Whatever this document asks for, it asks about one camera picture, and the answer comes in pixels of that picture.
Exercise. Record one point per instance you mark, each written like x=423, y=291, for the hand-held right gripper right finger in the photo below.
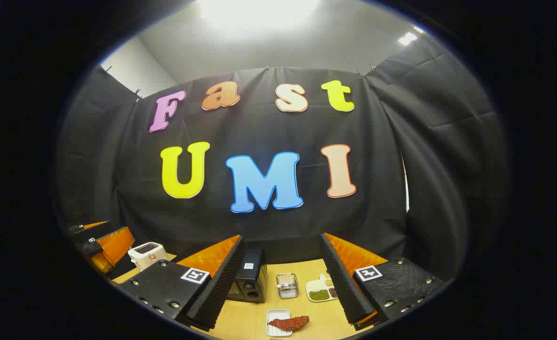
x=342, y=283

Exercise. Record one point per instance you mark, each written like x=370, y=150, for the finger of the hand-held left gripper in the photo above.
x=113, y=245
x=92, y=227

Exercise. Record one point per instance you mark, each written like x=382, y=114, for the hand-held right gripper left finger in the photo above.
x=222, y=283

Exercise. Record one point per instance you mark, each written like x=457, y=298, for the black electric oven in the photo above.
x=252, y=278

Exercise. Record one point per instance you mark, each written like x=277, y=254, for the red meat piece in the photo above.
x=290, y=323

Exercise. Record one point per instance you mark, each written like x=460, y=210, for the white divided dish with beans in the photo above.
x=318, y=290

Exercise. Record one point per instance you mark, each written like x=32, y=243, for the white toaster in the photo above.
x=146, y=255

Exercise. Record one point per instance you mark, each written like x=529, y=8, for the white rectangular dish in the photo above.
x=276, y=330

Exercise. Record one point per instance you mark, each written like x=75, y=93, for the black backdrop cloth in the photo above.
x=259, y=127

